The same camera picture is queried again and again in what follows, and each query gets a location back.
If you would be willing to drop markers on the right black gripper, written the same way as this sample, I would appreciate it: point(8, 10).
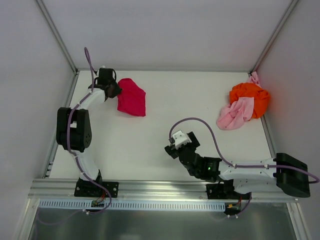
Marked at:
point(171, 150)

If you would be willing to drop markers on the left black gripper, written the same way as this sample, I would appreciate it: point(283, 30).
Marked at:
point(114, 90)

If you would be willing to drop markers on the magenta t shirt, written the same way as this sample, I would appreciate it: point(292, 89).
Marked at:
point(132, 99)

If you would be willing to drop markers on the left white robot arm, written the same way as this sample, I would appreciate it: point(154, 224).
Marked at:
point(74, 134)

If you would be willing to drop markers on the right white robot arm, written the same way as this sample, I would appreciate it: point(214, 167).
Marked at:
point(283, 172)

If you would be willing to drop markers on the pink t shirt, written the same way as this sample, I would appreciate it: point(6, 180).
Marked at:
point(235, 115)

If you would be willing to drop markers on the orange t shirt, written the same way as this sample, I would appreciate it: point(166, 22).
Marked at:
point(261, 97)

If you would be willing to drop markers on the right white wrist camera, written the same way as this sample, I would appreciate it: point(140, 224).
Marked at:
point(179, 139)

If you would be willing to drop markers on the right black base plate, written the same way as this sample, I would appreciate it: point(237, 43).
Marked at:
point(217, 191)

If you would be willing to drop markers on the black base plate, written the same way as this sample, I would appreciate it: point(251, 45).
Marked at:
point(217, 191)
point(87, 189)

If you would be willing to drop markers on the slotted cable duct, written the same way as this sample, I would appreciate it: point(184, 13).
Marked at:
point(152, 205)

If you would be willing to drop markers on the left aluminium frame post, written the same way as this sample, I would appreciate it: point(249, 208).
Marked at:
point(56, 35)

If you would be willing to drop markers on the aluminium frame post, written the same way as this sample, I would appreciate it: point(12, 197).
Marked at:
point(56, 35)
point(276, 32)

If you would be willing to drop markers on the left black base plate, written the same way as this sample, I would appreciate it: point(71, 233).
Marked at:
point(87, 189)

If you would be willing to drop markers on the aluminium mounting rail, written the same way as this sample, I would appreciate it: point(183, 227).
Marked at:
point(127, 190)

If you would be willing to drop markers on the right aluminium frame post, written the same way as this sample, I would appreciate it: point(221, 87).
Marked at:
point(276, 32)

